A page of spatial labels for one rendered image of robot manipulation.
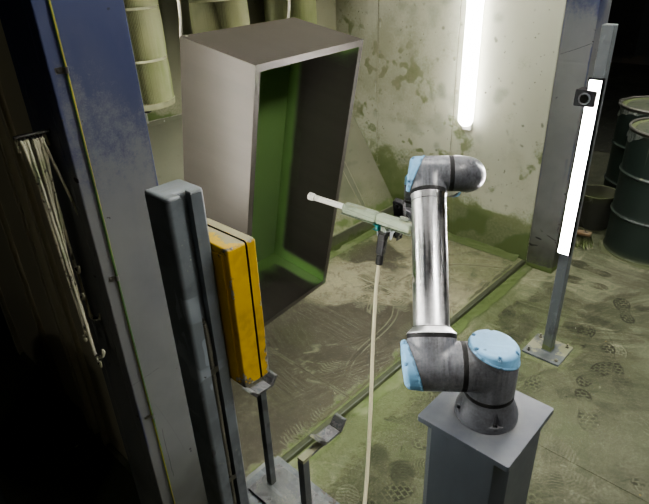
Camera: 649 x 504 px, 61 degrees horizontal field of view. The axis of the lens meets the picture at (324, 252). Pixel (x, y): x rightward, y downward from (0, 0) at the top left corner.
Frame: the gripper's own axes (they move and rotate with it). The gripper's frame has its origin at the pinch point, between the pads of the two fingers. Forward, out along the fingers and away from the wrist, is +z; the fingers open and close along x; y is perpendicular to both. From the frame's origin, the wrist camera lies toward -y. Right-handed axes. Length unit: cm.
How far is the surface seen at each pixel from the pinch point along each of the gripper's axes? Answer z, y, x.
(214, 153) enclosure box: 38, -23, 53
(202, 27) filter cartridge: -54, -55, 150
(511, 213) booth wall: -184, 38, -11
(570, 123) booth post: -170, -29, -32
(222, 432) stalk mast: 128, -9, -33
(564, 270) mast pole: -90, 29, -61
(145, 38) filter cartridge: -12, -49, 147
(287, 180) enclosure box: -27, 4, 65
